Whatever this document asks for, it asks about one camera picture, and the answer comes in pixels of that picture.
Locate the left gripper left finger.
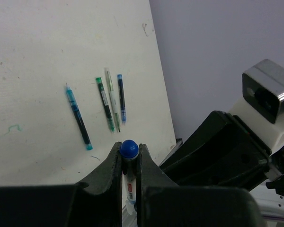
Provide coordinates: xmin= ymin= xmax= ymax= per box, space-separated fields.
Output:
xmin=75 ymin=142 xmax=122 ymax=227

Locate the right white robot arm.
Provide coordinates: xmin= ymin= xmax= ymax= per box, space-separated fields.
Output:
xmin=160 ymin=111 xmax=284 ymax=222

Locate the clear blue pen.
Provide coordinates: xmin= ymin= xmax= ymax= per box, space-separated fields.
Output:
xmin=120 ymin=140 xmax=139 ymax=215

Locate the dark navy pen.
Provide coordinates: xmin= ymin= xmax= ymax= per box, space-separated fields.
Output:
xmin=117 ymin=74 xmax=126 ymax=125

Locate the light green white pen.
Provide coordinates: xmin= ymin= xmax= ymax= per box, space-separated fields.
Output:
xmin=104 ymin=68 xmax=121 ymax=132

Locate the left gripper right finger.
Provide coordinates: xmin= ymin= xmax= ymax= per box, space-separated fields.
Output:
xmin=136 ymin=144 xmax=178 ymax=227

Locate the light blue pen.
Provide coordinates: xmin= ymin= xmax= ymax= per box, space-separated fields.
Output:
xmin=65 ymin=83 xmax=93 ymax=150

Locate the aluminium front rail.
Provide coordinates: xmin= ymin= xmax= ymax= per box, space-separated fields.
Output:
xmin=122 ymin=139 xmax=183 ymax=227

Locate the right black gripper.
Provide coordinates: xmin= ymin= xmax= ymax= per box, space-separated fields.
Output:
xmin=160 ymin=111 xmax=284 ymax=191

